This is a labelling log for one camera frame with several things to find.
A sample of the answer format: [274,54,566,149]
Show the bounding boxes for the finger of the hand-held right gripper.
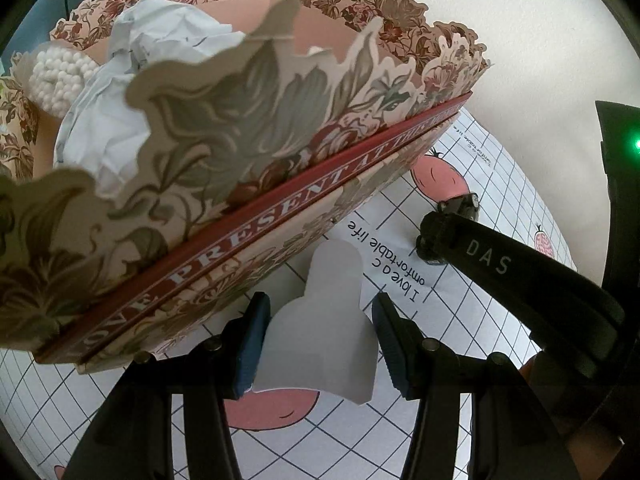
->
[419,210,627,382]

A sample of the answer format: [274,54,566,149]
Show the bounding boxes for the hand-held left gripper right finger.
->
[372,294,568,480]

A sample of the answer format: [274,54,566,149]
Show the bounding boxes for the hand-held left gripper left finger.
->
[70,292,272,480]

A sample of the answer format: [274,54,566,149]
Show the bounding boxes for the white bottle-shaped foam piece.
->
[252,239,377,405]

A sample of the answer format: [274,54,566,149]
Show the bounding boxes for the black toy car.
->
[416,191,481,267]

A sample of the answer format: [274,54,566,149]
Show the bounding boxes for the floral paper box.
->
[0,0,493,373]

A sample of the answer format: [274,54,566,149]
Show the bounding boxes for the white paper ball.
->
[52,0,246,201]

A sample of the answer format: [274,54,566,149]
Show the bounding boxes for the bag of cotton swabs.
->
[12,42,103,120]

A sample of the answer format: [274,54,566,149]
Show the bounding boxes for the checked tablecloth desktop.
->
[0,105,581,480]

